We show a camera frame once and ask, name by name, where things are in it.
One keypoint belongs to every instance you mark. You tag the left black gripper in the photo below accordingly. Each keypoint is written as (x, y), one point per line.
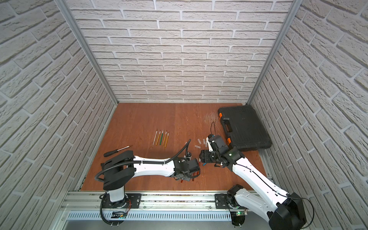
(194, 166)

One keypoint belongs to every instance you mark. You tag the black plastic tool case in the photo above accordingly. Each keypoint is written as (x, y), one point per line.
(243, 128)

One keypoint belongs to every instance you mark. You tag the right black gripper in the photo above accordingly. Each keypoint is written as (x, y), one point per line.
(204, 157)

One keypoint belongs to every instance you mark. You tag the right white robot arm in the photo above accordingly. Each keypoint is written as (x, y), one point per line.
(282, 211)

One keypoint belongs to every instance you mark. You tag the black handled screwdriver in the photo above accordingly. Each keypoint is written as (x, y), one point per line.
(107, 154)

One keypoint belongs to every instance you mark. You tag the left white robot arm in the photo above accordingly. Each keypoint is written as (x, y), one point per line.
(117, 171)

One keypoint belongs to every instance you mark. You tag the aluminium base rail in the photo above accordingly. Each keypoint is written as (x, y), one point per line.
(160, 206)

